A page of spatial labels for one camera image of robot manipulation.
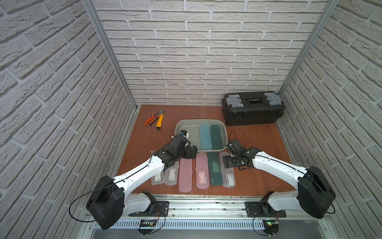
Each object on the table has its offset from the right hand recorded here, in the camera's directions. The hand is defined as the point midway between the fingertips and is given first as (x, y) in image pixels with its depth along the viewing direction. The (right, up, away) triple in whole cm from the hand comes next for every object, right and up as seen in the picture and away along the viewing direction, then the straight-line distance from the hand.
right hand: (231, 161), depth 86 cm
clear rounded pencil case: (-36, -7, -3) cm, 36 cm away
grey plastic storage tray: (-24, +20, +21) cm, 38 cm away
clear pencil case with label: (-3, -6, -3) cm, 8 cm away
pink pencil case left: (-27, -8, -1) cm, 29 cm away
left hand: (-23, +10, -3) cm, 25 cm away
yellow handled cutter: (-49, +22, +22) cm, 58 cm away
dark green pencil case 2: (-7, +13, +15) cm, 21 cm away
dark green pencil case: (-10, -6, 0) cm, 11 cm away
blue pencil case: (-15, +11, +15) cm, 24 cm away
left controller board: (-46, -27, -14) cm, 55 cm away
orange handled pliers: (-53, +28, +27) cm, 66 cm away
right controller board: (+15, -27, -16) cm, 35 cm away
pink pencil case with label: (-17, -5, -1) cm, 18 cm away
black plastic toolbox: (+11, +33, +10) cm, 36 cm away
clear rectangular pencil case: (-43, -9, -5) cm, 44 cm away
